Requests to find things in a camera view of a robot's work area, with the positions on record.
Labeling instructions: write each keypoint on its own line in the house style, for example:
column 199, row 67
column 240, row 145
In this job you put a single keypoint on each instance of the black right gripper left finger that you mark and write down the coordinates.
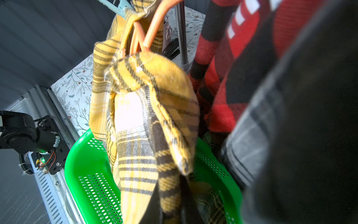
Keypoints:
column 153, row 213

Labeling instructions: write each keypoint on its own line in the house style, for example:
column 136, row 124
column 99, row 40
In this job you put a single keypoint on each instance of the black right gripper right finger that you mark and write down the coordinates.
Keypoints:
column 189, row 213

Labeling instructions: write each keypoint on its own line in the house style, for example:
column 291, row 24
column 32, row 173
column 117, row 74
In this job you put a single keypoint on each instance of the yellow plaid long-sleeve shirt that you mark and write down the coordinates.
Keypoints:
column 144, row 110

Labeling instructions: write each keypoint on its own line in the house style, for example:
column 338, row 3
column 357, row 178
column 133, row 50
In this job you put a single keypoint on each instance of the orange plastic hanger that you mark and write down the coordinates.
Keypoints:
column 144, row 27

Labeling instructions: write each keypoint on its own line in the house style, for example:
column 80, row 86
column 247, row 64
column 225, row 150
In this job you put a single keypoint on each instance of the light blue clothespin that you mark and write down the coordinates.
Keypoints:
column 117, row 6

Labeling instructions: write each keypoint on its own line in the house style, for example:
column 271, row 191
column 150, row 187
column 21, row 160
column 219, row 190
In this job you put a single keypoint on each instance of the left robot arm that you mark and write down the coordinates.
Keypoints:
column 18, row 132

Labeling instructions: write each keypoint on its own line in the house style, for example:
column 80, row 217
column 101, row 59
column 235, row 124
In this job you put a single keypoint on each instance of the grey plaid long-sleeve shirt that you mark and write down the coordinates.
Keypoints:
column 295, row 149

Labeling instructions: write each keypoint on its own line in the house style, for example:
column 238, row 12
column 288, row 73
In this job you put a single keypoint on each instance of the green perforated plastic tray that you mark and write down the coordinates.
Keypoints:
column 89, row 179

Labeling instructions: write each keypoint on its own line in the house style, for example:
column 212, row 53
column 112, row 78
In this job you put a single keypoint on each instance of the floral table mat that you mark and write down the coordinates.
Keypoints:
column 73, row 90

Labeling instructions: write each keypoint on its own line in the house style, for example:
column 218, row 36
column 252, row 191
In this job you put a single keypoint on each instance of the black stapler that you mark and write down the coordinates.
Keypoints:
column 172, row 50

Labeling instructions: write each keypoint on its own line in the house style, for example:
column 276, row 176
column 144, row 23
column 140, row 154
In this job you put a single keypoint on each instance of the red black plaid shirt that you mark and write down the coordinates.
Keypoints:
column 239, row 44

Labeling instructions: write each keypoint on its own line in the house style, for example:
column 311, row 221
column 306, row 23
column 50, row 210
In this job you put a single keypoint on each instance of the steel clothes rack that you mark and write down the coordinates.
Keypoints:
column 181, row 29

